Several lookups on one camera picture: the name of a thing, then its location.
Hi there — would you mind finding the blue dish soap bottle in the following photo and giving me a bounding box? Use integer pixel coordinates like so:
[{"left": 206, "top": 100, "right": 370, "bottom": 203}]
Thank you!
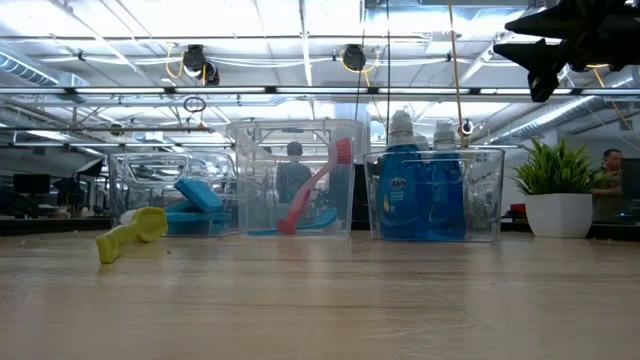
[
  {"left": 376, "top": 109, "right": 432, "bottom": 242},
  {"left": 428, "top": 121, "right": 470, "bottom": 242}
]

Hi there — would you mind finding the green dish brush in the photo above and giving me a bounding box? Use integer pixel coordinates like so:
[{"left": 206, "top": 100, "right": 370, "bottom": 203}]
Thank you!
[{"left": 94, "top": 206, "right": 170, "bottom": 266}]

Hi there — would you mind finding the yellow hanging cable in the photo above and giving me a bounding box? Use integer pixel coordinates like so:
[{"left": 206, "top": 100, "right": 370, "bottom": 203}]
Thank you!
[{"left": 446, "top": 0, "right": 467, "bottom": 149}]

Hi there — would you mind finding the red dish brush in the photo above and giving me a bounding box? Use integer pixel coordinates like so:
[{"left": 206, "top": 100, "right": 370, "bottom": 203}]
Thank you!
[{"left": 275, "top": 137, "right": 354, "bottom": 236}]

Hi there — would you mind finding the black hanging cable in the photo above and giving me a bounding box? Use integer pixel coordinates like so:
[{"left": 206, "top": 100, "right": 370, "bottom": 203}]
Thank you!
[{"left": 384, "top": 0, "right": 392, "bottom": 147}]

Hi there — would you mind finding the black ceiling cable reel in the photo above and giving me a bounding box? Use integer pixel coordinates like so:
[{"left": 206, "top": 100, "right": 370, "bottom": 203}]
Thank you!
[
  {"left": 181, "top": 43, "right": 221, "bottom": 86},
  {"left": 342, "top": 43, "right": 369, "bottom": 72}
]

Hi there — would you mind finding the green plant in white pot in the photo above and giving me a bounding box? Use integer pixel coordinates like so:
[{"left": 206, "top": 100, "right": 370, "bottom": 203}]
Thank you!
[{"left": 509, "top": 137, "right": 614, "bottom": 239}]

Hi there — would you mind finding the tall clear plastic bin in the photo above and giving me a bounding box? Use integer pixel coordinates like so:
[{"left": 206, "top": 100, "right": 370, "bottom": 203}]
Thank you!
[{"left": 224, "top": 118, "right": 367, "bottom": 238}]

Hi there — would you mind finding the blue dish brush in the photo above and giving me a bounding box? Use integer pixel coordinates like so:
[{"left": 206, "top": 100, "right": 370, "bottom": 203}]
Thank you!
[{"left": 247, "top": 206, "right": 340, "bottom": 237}]

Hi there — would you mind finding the shallow clear plastic bin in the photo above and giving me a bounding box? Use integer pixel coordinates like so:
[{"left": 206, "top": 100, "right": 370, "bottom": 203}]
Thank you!
[
  {"left": 107, "top": 150, "right": 240, "bottom": 238},
  {"left": 363, "top": 147, "right": 506, "bottom": 244}
]

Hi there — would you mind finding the person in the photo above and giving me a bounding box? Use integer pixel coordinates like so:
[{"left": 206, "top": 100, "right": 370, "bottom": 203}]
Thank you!
[
  {"left": 274, "top": 140, "right": 314, "bottom": 221},
  {"left": 591, "top": 147, "right": 626, "bottom": 224}
]

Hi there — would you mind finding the black monitor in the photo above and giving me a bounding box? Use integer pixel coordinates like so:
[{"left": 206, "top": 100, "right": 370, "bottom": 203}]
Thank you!
[
  {"left": 12, "top": 173, "right": 51, "bottom": 195},
  {"left": 622, "top": 158, "right": 640, "bottom": 224}
]

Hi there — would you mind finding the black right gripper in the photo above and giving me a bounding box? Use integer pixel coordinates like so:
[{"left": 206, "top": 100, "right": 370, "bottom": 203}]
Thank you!
[{"left": 492, "top": 0, "right": 640, "bottom": 104}]

